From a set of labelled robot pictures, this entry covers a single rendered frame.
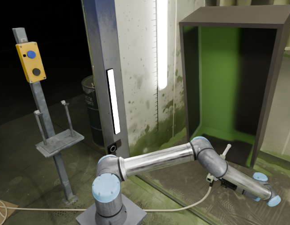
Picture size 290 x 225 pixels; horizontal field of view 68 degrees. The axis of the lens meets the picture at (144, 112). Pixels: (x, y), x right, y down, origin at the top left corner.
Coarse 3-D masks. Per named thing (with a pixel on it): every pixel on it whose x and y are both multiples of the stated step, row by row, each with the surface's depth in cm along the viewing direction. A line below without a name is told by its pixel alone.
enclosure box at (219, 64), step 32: (192, 32) 161; (224, 32) 163; (256, 32) 150; (288, 32) 139; (192, 64) 175; (224, 64) 178; (256, 64) 163; (192, 96) 192; (224, 96) 197; (256, 96) 178; (192, 128) 212; (224, 128) 219; (256, 128) 197
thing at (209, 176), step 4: (228, 144) 197; (228, 148) 193; (224, 152) 188; (220, 156) 183; (224, 156) 183; (208, 176) 165; (212, 176) 165; (208, 180) 166; (212, 180) 165; (212, 184) 180
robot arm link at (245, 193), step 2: (244, 190) 161; (242, 192) 162; (244, 192) 161; (246, 192) 160; (248, 192) 159; (244, 194) 162; (246, 194) 160; (248, 194) 159; (250, 194) 159; (252, 194) 158; (248, 196) 160; (250, 196) 159; (252, 196) 158; (254, 196) 157; (256, 196) 157; (252, 198) 159; (254, 198) 158; (256, 198) 157; (258, 198) 156; (260, 198) 156; (256, 200) 158; (258, 200) 157
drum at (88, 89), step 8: (88, 88) 254; (88, 96) 260; (96, 96) 254; (88, 104) 268; (96, 104) 260; (88, 112) 278; (96, 112) 266; (96, 120) 272; (96, 128) 279; (96, 136) 288; (96, 144) 296; (104, 144) 288
